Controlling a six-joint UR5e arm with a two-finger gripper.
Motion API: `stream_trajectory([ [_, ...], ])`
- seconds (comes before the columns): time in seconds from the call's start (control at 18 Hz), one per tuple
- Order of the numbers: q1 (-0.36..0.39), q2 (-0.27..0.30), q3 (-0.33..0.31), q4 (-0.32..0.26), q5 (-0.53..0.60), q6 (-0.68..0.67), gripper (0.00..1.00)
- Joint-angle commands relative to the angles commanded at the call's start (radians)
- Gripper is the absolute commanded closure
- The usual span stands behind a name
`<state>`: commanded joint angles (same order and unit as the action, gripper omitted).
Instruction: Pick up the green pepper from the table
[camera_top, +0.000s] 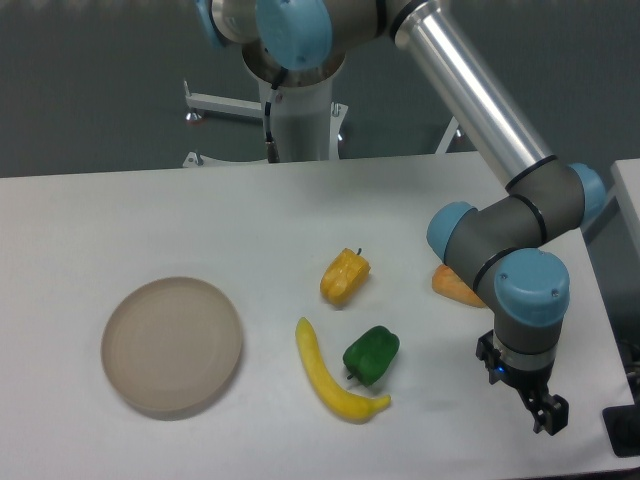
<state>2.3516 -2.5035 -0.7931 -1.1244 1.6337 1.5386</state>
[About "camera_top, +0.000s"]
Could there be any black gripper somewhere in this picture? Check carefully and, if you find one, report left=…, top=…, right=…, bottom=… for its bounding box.
left=476, top=331, right=569, bottom=436

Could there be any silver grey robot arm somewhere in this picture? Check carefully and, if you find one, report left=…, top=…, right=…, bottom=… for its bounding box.
left=196, top=1, right=605, bottom=434

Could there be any green bell pepper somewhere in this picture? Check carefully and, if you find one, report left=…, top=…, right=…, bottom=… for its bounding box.
left=342, top=326, right=400, bottom=386

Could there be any yellow bell pepper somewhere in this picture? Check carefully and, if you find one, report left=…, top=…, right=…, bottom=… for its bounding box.
left=320, top=248, right=371, bottom=306

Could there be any black device at table edge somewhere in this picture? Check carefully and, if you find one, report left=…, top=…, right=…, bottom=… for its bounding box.
left=602, top=405, right=639, bottom=458

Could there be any yellow banana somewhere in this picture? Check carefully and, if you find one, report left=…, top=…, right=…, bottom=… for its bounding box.
left=295, top=317, right=392, bottom=424

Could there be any beige round plate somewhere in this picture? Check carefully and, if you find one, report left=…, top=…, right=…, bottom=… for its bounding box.
left=100, top=277, right=243, bottom=420

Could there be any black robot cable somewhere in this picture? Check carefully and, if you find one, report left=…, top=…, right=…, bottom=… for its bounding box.
left=263, top=67, right=289, bottom=164

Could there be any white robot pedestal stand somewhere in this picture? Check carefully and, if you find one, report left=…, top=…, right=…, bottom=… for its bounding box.
left=184, top=41, right=475, bottom=163

